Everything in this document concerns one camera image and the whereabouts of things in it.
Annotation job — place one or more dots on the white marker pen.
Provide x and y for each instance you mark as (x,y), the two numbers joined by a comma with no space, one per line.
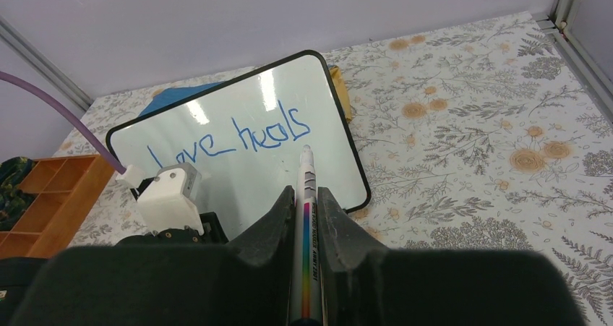
(305,303)

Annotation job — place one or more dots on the orange compartment tray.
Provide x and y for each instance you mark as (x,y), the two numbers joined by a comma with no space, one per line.
(65,190)

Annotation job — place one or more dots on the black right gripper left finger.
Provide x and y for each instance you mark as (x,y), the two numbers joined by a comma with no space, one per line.
(244,282)

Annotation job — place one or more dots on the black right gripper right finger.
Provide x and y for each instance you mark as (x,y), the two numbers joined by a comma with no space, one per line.
(366,283)

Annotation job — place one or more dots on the left aluminium frame post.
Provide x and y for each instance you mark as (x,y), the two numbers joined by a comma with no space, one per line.
(43,66)

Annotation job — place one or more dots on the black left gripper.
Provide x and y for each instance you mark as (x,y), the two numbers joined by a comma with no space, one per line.
(17,273)

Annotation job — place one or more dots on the right aluminium frame post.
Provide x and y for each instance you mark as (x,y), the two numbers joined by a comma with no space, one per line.
(582,31)

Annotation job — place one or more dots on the black framed whiteboard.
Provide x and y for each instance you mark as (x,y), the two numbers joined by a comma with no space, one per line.
(245,136)

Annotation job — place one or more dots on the aluminium frame post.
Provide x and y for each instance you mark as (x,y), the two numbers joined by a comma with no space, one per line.
(582,31)
(43,66)

